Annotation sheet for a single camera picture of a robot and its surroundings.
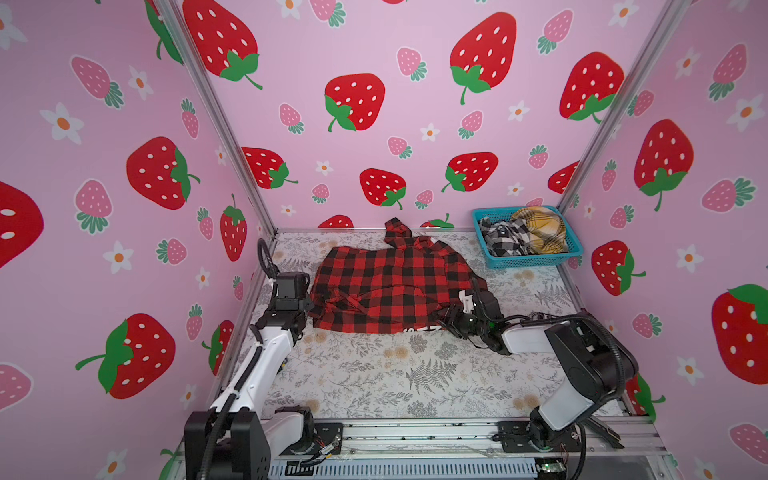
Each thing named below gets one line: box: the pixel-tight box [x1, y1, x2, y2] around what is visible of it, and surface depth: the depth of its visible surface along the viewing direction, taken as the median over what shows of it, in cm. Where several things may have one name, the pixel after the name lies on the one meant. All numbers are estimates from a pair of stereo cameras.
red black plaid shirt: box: [308, 217, 489, 334], surface depth 106 cm
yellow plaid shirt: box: [512, 206, 569, 255], surface depth 110 cm
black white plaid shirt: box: [479, 217, 533, 257], surface depth 109 cm
